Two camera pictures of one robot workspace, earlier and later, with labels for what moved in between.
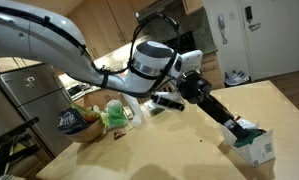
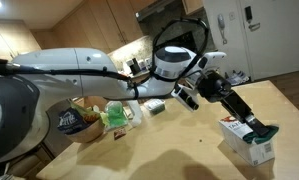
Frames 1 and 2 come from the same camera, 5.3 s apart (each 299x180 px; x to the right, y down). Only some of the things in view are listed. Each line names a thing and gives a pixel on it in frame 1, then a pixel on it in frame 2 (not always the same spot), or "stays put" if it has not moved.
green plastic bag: (114, 115) stays put
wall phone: (221, 24) stays put
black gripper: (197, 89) → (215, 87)
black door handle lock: (249, 17) stays put
